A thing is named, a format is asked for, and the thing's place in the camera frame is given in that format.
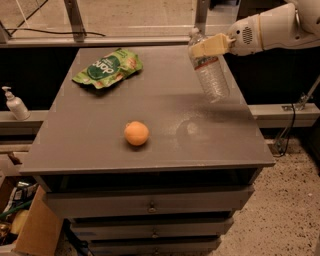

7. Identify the brown cardboard box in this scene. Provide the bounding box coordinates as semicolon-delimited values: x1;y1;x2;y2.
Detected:
0;177;62;256

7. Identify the metal frame rail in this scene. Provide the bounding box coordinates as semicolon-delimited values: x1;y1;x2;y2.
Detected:
0;0;241;49

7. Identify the white pump dispenser bottle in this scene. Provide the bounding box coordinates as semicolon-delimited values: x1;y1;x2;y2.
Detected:
2;86;30;121

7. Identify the black cable at right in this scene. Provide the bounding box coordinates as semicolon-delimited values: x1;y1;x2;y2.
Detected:
272;103;298;158

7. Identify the black cable on floor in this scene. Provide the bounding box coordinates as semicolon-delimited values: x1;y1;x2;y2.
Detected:
4;27;106;38

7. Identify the clear plastic water bottle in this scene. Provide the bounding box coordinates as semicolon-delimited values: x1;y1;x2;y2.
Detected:
188;28;230;103

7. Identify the orange fruit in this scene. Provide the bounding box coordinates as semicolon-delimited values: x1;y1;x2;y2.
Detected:
124;121;149;146

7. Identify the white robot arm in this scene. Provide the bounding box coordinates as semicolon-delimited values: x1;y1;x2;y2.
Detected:
189;0;320;58

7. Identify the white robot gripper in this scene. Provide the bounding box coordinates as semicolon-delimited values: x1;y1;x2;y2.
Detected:
190;15;263;58

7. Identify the green snack bag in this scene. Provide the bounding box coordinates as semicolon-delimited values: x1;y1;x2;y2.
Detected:
72;48;143;89

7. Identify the grey drawer cabinet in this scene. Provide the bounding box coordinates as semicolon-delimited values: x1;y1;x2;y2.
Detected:
22;46;273;256

